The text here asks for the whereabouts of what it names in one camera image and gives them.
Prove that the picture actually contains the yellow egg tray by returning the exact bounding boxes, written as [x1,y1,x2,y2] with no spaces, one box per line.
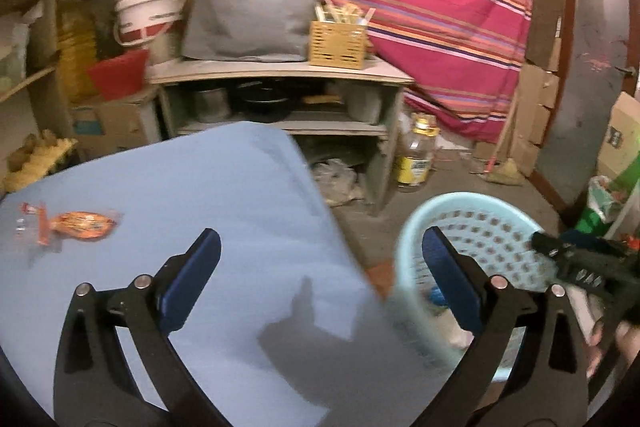
[2,138,79,194]

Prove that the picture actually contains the yellow woven box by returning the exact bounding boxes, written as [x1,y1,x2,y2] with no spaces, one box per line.
[307,1,377,70]

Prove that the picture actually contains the red plastic basin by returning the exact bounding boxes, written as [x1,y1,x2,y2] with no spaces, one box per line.
[86,49,151,101]

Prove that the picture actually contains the oil bottle with yellow label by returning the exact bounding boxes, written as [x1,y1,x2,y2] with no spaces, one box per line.
[396,113,440,193]

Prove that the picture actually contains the wooden wall rack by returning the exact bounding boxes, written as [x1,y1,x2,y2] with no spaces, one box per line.
[0,0,77,180]

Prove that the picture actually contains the white plastic bucket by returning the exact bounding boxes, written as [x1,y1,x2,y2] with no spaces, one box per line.
[113,0,189,48]

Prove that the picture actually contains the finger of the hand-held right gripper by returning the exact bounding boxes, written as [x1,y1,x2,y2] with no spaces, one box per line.
[531,231,577,269]
[559,229,627,257]

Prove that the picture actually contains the small broom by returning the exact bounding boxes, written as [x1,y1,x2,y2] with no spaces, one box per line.
[484,104,527,186]

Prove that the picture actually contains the brown potato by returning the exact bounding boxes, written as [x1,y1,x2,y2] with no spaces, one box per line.
[9,146,37,170]
[31,131,60,154]

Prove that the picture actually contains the brown cardboard box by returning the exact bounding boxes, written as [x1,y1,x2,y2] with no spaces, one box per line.
[70,93,162,154]

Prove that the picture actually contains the yellow oil jug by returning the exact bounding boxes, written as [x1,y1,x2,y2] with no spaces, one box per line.
[56,0,99,104]

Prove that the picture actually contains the cardboard wall panels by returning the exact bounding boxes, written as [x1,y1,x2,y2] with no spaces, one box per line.
[492,0,577,168]

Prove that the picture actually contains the person's right hand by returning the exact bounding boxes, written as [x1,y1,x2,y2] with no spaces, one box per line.
[585,321,640,381]

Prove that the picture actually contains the green white plastic bag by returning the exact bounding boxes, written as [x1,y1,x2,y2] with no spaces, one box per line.
[574,175,632,239]

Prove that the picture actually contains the grey metal door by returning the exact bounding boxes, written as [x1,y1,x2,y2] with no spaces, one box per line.
[529,0,640,219]

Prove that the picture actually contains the small steel pot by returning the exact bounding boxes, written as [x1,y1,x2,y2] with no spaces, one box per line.
[192,88,232,124]

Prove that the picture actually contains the cardboard box with green print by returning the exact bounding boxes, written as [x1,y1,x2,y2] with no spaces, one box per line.
[597,92,640,194]

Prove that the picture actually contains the grey shelf unit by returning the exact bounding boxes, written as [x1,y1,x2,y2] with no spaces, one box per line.
[145,56,416,216]

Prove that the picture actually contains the light blue plastic basket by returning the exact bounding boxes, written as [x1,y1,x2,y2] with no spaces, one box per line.
[392,192,569,374]

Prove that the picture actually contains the orange snack packet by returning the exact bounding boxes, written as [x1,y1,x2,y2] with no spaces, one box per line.
[47,209,122,243]

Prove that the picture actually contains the black pan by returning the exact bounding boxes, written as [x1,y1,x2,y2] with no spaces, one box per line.
[232,81,302,124]

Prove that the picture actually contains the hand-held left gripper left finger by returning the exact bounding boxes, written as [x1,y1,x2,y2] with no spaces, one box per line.
[52,228,236,427]

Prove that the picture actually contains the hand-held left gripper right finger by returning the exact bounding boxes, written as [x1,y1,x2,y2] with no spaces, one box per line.
[414,227,589,427]

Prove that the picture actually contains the crumpled plastic bag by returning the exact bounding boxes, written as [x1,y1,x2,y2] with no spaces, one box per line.
[310,158,367,204]

